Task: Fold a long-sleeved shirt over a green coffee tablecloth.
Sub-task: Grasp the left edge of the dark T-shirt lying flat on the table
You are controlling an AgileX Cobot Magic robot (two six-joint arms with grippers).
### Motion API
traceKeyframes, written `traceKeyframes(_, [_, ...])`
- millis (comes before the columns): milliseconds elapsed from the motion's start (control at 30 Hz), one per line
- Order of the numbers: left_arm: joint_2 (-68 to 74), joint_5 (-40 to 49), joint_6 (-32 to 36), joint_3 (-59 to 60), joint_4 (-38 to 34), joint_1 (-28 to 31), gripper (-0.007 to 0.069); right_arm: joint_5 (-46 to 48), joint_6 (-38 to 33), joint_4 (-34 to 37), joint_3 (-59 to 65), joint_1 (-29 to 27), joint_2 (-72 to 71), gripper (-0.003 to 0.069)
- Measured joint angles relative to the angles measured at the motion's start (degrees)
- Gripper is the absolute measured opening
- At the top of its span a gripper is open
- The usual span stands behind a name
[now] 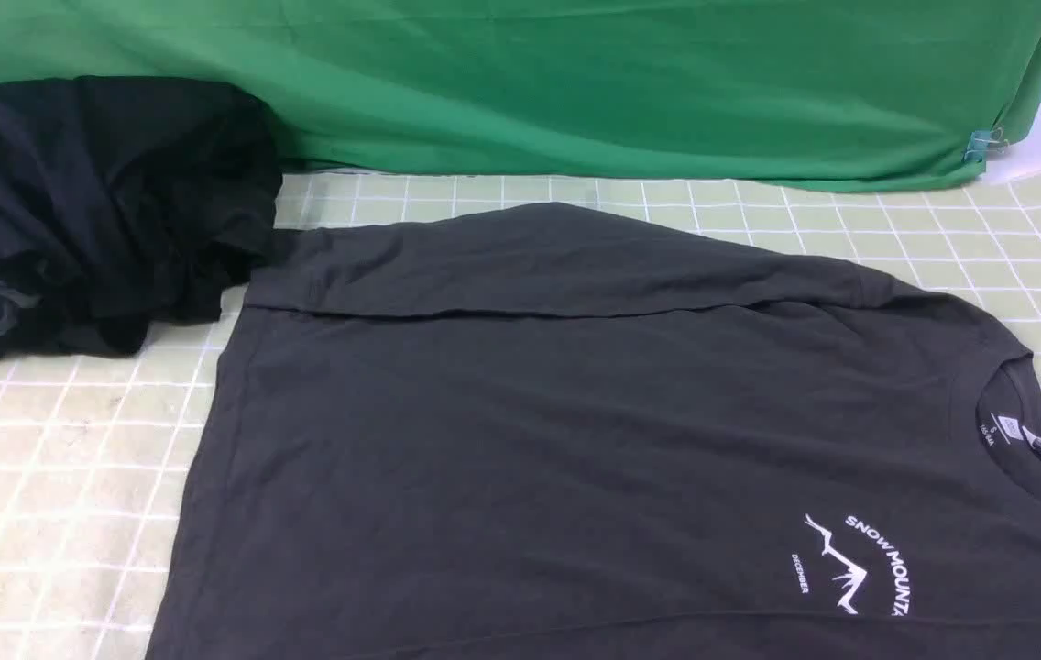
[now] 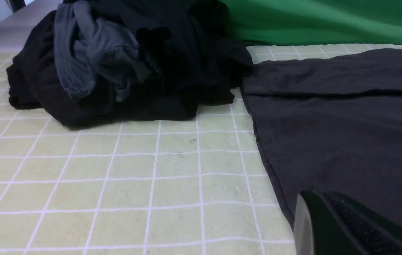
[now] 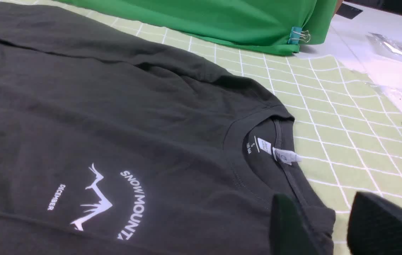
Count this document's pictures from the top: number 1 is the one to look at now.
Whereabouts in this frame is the gray long-sleeved shirt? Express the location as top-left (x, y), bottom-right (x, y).
top-left (145, 203), bottom-right (1041, 659)

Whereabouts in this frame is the green backdrop cloth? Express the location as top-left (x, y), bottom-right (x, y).
top-left (0, 1), bottom-right (1041, 193)

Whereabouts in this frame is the green checkered tablecloth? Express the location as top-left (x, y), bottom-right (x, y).
top-left (0, 169), bottom-right (1041, 659)

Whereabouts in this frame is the pile of black clothes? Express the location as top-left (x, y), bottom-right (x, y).
top-left (0, 76), bottom-right (282, 359)

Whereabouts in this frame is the blue binder clip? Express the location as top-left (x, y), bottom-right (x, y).
top-left (963, 126), bottom-right (1011, 163)

